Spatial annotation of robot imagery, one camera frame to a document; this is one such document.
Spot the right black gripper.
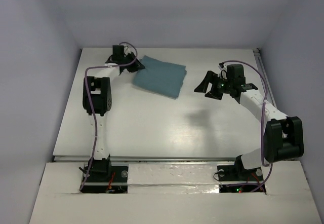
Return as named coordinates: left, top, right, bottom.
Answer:
left=194, top=70, right=233, bottom=100

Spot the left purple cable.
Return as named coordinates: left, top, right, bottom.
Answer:
left=78, top=42, right=139, bottom=192

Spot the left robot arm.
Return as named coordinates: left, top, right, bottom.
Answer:
left=82, top=42, right=145, bottom=182

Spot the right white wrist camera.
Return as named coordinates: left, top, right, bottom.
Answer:
left=219, top=62, right=227, bottom=80

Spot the teal t-shirt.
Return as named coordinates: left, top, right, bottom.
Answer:
left=133, top=55, right=187, bottom=99

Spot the white foil-taped centre block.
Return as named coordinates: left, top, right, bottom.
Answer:
left=127, top=163, right=219, bottom=194

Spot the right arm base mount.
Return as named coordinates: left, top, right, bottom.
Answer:
left=213, top=165, right=266, bottom=194

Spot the aluminium front rail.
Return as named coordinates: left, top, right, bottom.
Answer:
left=52, top=156, right=235, bottom=162

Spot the aluminium rail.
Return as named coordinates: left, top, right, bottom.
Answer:
left=52, top=156, right=235, bottom=162
left=253, top=48, right=277, bottom=107

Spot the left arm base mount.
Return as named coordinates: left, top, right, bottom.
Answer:
left=81, top=166, right=129, bottom=194

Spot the aluminium right side rail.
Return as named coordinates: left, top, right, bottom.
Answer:
left=253, top=48, right=277, bottom=107

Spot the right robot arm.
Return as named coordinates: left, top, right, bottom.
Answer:
left=194, top=60, right=304, bottom=179

